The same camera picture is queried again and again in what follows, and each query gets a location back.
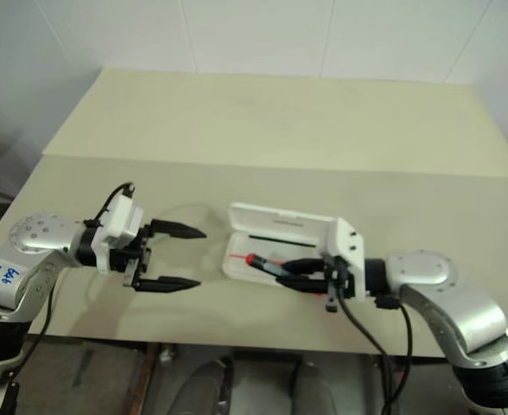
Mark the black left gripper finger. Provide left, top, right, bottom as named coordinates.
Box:
left=149, top=219, right=208, bottom=240
left=138, top=276, right=201, bottom=293

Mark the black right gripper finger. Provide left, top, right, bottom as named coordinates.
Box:
left=276, top=276, right=329, bottom=296
left=285, top=258, right=325, bottom=276

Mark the red capped marker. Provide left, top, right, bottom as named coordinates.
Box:
left=244, top=253, right=290, bottom=276

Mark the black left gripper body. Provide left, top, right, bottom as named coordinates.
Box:
left=107, top=219, right=155, bottom=291

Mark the white plastic pencil case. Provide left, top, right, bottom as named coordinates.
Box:
left=221, top=201, right=338, bottom=290

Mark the white sticker blue writing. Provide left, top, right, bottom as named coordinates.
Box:
left=0, top=260, right=21, bottom=296

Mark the brown table leg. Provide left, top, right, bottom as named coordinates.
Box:
left=137, top=342, right=159, bottom=415

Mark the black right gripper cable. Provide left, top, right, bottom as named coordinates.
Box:
left=336, top=274, right=396, bottom=415

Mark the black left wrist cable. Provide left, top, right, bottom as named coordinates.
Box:
left=90, top=182, right=137, bottom=229

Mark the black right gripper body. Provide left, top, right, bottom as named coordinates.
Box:
left=321, top=253, right=354, bottom=314

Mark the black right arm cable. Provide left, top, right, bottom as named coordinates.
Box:
left=375, top=295, right=413, bottom=415

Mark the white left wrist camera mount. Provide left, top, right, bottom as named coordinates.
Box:
left=92, top=195, right=146, bottom=276

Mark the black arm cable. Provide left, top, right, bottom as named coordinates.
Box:
left=375, top=295, right=413, bottom=415
left=19, top=280, right=59, bottom=361

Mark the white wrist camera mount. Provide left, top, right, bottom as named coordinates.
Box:
left=321, top=215, right=368, bottom=300
left=92, top=195, right=146, bottom=276

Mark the dark rounded shape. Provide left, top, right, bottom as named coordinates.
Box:
left=179, top=356, right=234, bottom=415

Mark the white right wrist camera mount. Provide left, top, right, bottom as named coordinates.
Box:
left=321, top=215, right=368, bottom=300

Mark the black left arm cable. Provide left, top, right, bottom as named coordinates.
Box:
left=19, top=280, right=59, bottom=361

